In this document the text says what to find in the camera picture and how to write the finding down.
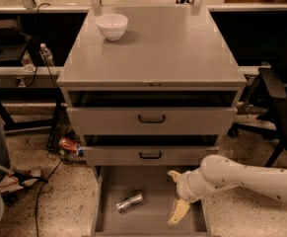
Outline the black floor cable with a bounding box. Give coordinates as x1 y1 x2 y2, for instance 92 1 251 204
34 158 63 237

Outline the black office chair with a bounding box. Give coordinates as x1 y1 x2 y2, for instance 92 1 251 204
227 10 287 168

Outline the clear plastic cup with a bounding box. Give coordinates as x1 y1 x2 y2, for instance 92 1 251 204
21 50 36 73

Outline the grey middle drawer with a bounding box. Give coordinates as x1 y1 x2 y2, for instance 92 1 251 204
81 146 219 166

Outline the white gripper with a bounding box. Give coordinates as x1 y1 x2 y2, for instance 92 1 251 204
168 170 203 225

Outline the silver redbull can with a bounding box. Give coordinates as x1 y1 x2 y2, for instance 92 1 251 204
115 192 143 213

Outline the grey top drawer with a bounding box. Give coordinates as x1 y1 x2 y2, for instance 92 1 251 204
67 108 236 135

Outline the grey bottom drawer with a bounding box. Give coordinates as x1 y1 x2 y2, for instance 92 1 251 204
92 166 211 237

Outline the grey drawer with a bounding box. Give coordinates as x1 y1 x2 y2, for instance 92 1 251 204
81 146 219 166
67 108 236 135
92 166 211 237

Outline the black middle drawer handle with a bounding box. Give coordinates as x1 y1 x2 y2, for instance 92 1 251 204
139 152 162 160

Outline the black top drawer handle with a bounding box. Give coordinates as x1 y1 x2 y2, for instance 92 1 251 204
137 115 166 123

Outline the grey drawer cabinet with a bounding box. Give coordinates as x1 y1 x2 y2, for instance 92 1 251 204
56 5 248 170

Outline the black drawer handle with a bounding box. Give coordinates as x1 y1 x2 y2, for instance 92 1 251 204
137 115 166 123
139 152 162 160

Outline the white red sneaker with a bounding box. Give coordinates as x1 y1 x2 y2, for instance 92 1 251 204
0 169 41 194

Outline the clear water bottle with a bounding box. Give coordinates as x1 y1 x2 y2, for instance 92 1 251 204
40 43 55 67

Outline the white ceramic bowl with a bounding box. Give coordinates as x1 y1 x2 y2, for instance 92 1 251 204
96 14 128 40

